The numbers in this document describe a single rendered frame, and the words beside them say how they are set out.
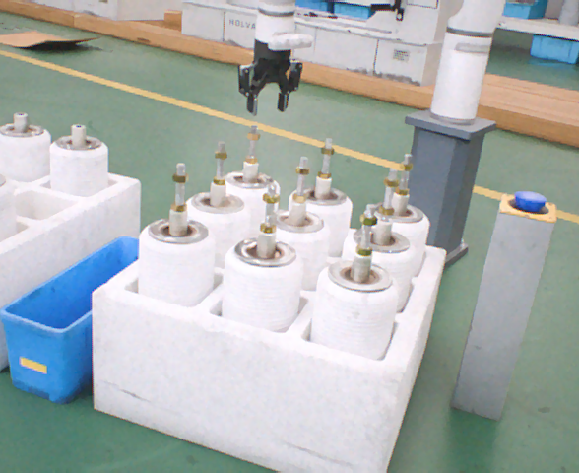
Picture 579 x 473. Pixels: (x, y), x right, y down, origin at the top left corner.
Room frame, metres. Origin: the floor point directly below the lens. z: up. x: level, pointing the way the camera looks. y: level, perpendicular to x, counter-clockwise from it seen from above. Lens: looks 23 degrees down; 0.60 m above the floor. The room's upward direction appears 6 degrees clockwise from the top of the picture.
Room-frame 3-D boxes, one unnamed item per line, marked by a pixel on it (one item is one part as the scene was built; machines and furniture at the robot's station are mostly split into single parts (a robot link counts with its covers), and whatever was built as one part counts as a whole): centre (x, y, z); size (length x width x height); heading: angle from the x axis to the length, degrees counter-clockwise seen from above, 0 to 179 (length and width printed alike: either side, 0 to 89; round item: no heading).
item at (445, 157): (1.39, -0.32, 0.15); 0.15 x 0.15 x 0.30; 57
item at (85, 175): (1.09, 0.36, 0.16); 0.10 x 0.10 x 0.18
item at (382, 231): (0.82, -0.13, 0.26); 0.02 x 0.02 x 0.03
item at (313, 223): (0.85, -0.01, 0.25); 0.08 x 0.08 x 0.01
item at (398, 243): (0.82, -0.13, 0.25); 0.08 x 0.08 x 0.01
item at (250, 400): (0.85, -0.01, 0.09); 0.39 x 0.39 x 0.18; 73
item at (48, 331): (0.88, 0.27, 0.06); 0.30 x 0.11 x 0.12; 162
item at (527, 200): (0.84, -0.31, 0.32); 0.04 x 0.04 x 0.02
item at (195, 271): (0.78, 0.13, 0.16); 0.10 x 0.10 x 0.18
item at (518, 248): (0.84, -0.31, 0.16); 0.07 x 0.07 x 0.31; 73
